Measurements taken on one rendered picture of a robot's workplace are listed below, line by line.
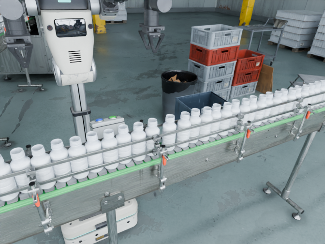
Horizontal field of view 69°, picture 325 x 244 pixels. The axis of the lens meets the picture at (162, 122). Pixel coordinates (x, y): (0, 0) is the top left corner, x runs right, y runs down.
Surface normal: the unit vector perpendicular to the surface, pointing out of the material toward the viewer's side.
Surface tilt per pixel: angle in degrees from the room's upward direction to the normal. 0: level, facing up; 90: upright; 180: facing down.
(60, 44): 90
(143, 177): 90
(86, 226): 31
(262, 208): 0
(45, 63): 91
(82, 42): 90
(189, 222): 0
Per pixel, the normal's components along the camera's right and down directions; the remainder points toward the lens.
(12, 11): 0.48, 0.47
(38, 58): 0.18, 0.52
